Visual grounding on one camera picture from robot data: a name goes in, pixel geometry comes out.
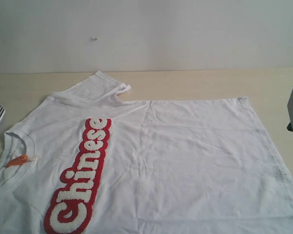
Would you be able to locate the white t-shirt red lettering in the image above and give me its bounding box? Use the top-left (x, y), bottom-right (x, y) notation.
top-left (0, 72), bottom-right (293, 234)

